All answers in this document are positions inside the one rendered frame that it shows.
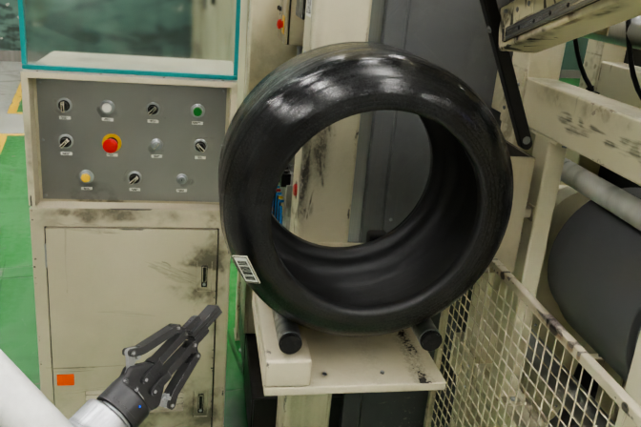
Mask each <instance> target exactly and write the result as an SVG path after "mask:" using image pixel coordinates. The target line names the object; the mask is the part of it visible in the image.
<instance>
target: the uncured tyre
mask: <svg viewBox="0 0 641 427"><path fill-rule="evenodd" d="M372 111H402V112H412V113H415V114H417V115H419V117H420V119H421V120H422V122H423V124H424V128H425V131H426V134H427V137H428V141H429V147H430V169H429V175H428V178H427V182H426V185H425V188H424V192H423V194H422V196H421V198H420V200H419V201H418V203H417V205H416V206H415V208H414V209H413V210H412V212H411V213H410V214H409V215H408V216H407V218H406V219H405V220H404V221H403V222H402V223H400V224H399V225H398V226H397V227H396V228H394V229H393V230H392V231H390V232H389V233H387V234H385V235H383V236H381V237H379V238H377V239H375V240H372V241H369V242H366V243H363V244H360V245H356V246H349V247H328V246H322V245H318V244H315V243H312V242H309V241H306V240H304V239H302V238H300V237H298V236H296V235H295V234H292V233H291V232H290V231H288V230H287V229H286V228H285V227H283V226H282V225H281V224H280V223H279V222H278V220H277V219H276V218H275V217H274V215H273V214H272V207H273V201H274V197H275V193H276V190H277V187H278V184H279V181H280V179H281V177H282V175H283V173H284V171H285V169H286V167H287V166H288V164H289V163H290V161H291V160H292V158H293V157H294V156H295V154H296V153H297V152H298V151H299V150H300V148H301V147H302V146H303V145H304V144H305V143H306V142H308V141H309V140H310V139H311V138H312V137H313V136H315V135H316V134H317V133H318V132H320V131H322V130H323V129H325V128H326V127H328V126H330V125H332V124H334V123H336V122H338V121H340V120H342V119H344V118H346V117H349V116H352V115H355V114H358V113H362V112H372ZM218 195H219V211H220V221H221V228H222V232H223V236H224V240H225V243H226V246H227V249H228V252H229V254H230V256H231V258H232V260H233V262H234V264H235V266H236V268H237V269H238V266H237V264H236V262H235V260H234V259H233V257H232V255H246V256H248V258H249V260H250V262H251V264H252V266H253V268H254V270H255V272H256V274H257V276H258V279H259V281H260V284H259V283H250V282H246V283H247V284H248V285H249V287H250V288H251V289H252V290H253V291H254V292H255V293H256V294H257V295H258V297H259V298H260V299H261V300H262V301H263V302H265V303H266V304H267V305H268V306H269V307H270V308H272V309H273V310H274V311H276V312H277V313H278V314H280V315H282V316H283V317H285V318H287V319H289V320H290V321H292V322H294V323H296V324H298V325H300V326H302V327H305V328H307V329H310V330H313V331H316V332H320V333H324V334H329V335H333V336H380V335H385V334H390V333H394V332H398V331H400V330H404V329H407V328H409V327H412V326H415V325H417V324H419V323H422V322H424V321H426V320H428V319H430V318H431V317H433V316H434V315H437V314H438V313H440V312H442V311H443V310H445V309H446V308H448V307H449V306H450V305H452V304H453V303H454V302H455V301H457V300H458V299H459V298H460V297H461V296H463V295H464V294H465V293H466V292H467V291H468V290H469V289H470V288H471V287H472V286H473V285H474V284H475V283H476V281H477V280H478V279H479V278H480V277H481V275H482V274H483V273H484V271H485V270H486V268H487V267H488V265H489V264H490V262H491V261H492V259H493V257H494V256H495V255H496V253H497V251H498V249H499V247H500V245H501V243H502V240H503V238H504V235H505V233H506V230H507V225H508V221H509V218H510V214H511V208H512V201H513V170H512V164H511V159H510V155H509V151H508V147H507V143H506V141H505V138H504V136H503V134H502V131H501V129H500V127H499V125H498V123H497V121H496V119H495V117H494V116H493V114H492V112H491V111H490V109H489V108H488V106H487V105H486V103H485V102H484V101H483V99H482V98H481V97H480V96H479V95H478V94H477V93H476V92H475V91H474V90H473V89H471V88H470V87H469V86H468V85H467V83H465V82H464V81H463V80H462V79H460V78H459V77H458V76H456V75H455V74H453V73H451V72H450V71H447V70H446V69H444V68H442V67H440V66H438V65H436V64H434V63H431V62H429V61H427V60H425V59H423V58H421V57H420V56H417V55H415V54H413V53H411V52H409V51H405V50H402V49H399V48H396V47H393V46H389V45H385V44H380V43H373V42H342V43H336V44H330V45H326V46H322V47H318V48H315V49H312V50H310V51H306V52H304V53H302V54H299V55H297V56H295V57H293V58H291V59H290V60H288V61H286V62H284V63H283V64H281V65H280V66H278V67H277V68H275V69H274V70H273V71H271V72H270V73H269V74H267V75H266V76H265V77H264V78H263V79H262V80H261V81H260V82H259V83H258V84H257V85H256V86H255V87H254V88H253V89H252V90H251V91H250V92H249V94H248V95H247V96H246V98H245V99H244V100H243V102H242V103H241V104H240V106H239V108H238V110H237V111H236V113H235V115H234V117H233V119H232V121H231V123H230V125H229V127H228V130H227V132H226V134H225V137H224V140H223V144H222V147H221V152H220V157H219V163H218ZM238 272H239V273H240V271H239V269H238ZM240 275H241V276H242V274H240ZM242 278H243V276H242ZM243 279H244V278H243Z"/></svg>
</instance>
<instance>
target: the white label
mask: <svg viewBox="0 0 641 427"><path fill-rule="evenodd" d="M232 257H233V259H234V260H235V262H236V264H237V266H238V269H239V271H240V273H241V274H242V276H243V278H244V280H245V282H250V283H259V284H260V281H259V279H258V276H257V274H256V272H255V270H254V268H253V266H252V264H251V262H250V260H249V258H248V256H246V255H232Z"/></svg>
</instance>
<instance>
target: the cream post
mask: <svg viewBox="0 0 641 427"><path fill-rule="evenodd" d="M371 7H372V0H312V9H311V18H310V17H309V16H307V15H306V6H305V19H304V33H303V46H302V53H304V51H310V50H312V49H315V48H318V47H322V46H326V45H330V44H336V43H342V42H368V34H369V25H370V16H371ZM360 118H361V114H360V113H358V114H355V115H352V116H349V117H346V118H344V119H342V120H340V121H338V122H336V123H334V124H332V125H330V126H328V127H326V128H325V129H323V130H322V131H320V132H318V133H317V134H316V135H315V136H313V137H312V138H311V139H310V140H309V141H308V142H306V143H305V144H304V145H303V146H302V147H301V148H300V150H299V151H298V152H297V153H296V154H295V166H294V179H293V187H294V185H295V184H298V192H297V196H294V195H293V193H292V206H291V224H290V232H291V233H292V234H295V235H296V236H298V237H300V238H302V239H304V240H306V241H309V242H314V243H347V240H348V231H349V221H350V212H351V202H352V193H353V184H354V174H355V165H356V155H357V147H358V137H359V127H360ZM331 398H332V394H322V395H294V396H278V406H277V419H276V427H328V426H329V418H330V408H331Z"/></svg>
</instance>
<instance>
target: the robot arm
mask: <svg viewBox="0 0 641 427"><path fill-rule="evenodd" d="M221 314H222V311H221V310H220V308H219V306H218V305H207V306H206V307H205V308H204V309H203V311H202V312H201V313H200V314H199V315H192V316H191V317H190V318H189V319H188V320H187V321H186V322H185V323H184V325H183V326H181V325H180V324H173V323H170V324H168V325H167V326H165V327H163V328H162V329H160V330H159V331H157V332H156V333H154V334H152V335H150V336H149V337H147V338H146V339H144V340H142V341H141V342H139V343H138V344H136V345H135V346H131V347H127V348H124V349H123V350H122V355H124V356H125V357H126V366H125V367H124V368H123V370H122V372H121V374H120V376H119V377H118V378H117V379H116V380H115V381H113V382H112V383H111V384H110V385H109V386H108V387H107V388H106V389H105V390H104V391H103V392H102V393H101V394H100V396H99V397H98V398H97V399H94V398H91V399H89V400H88V401H87V402H86V403H85V404H84V405H83V406H82V407H81V408H80V409H79V410H78V411H77V412H76V413H75V414H74V415H73V416H72V417H71V418H70V419H66V418H65V417H64V415H63V414H62V413H61V412H60V411H59V410H58V409H57V408H56V407H55V406H54V405H53V404H52V403H51V402H50V401H49V400H48V399H47V398H46V397H45V395H44V394H43V393H42V392H41V391H40V390H39V389H38V388H37V387H36V386H35V385H34V384H33V383H32V382H31V381H30V380H29V379H28V378H27V377H26V376H25V375H24V374H23V372H22V371H21V370H20V369H19V368H18V367H17V366H16V365H15V364H14V363H13V362H12V361H11V360H10V359H9V358H8V357H7V356H6V355H5V354H4V353H3V352H2V350H1V349H0V427H138V426H139V425H140V424H141V423H142V422H143V421H144V420H145V418H146V417H147V416H148V415H149V413H150V412H151V411H152V410H154V409H156V408H157V407H158V406H161V407H164V408H167V409H171V410H173V409H174V408H175V407H176V401H177V397H178V395H179V393H180V391H181V390H182V388H183V386H184V385H185V383H186V381H187V379H188V378H189V376H190V374H191V373H192V371H193V370H194V369H195V367H196V364H197V363H198V361H199V359H200V357H201V354H200V353H199V352H198V349H197V346H198V343H199V342H200V341H201V340H202V339H203V338H204V337H205V336H207V335H208V333H209V329H208V328H209V327H210V326H211V325H212V323H213V322H214V321H215V320H216V319H217V318H218V317H219V316H220V315H221ZM185 339H188V340H185ZM164 341H165V342H164ZM163 342H164V343H163ZM161 343H163V344H162V345H161V347H160V348H159V349H158V350H157V351H156V352H155V353H154V354H153V355H152V356H151V357H148V358H147V359H146V360H145V361H144V362H140V363H135V362H136V361H137V360H139V359H141V356H142V355H145V354H147V353H148V352H150V351H151V350H152V349H153V348H155V347H156V346H158V345H160V344H161ZM182 343H183V344H182ZM181 344H182V345H181ZM180 345H181V346H180ZM179 346H180V347H179ZM178 347H179V348H178ZM177 348H178V349H177ZM176 349H177V350H176ZM167 359H168V360H167ZM166 360H167V361H166ZM165 361H166V362H165ZM164 362H165V363H164ZM163 363H164V364H163ZM173 373H175V374H174V376H173V377H172V374H173ZM170 379H171V381H170V382H169V384H168V385H167V387H166V389H165V391H164V394H162V393H163V389H164V385H165V384H166V383H167V382H168V381H169V380H170Z"/></svg>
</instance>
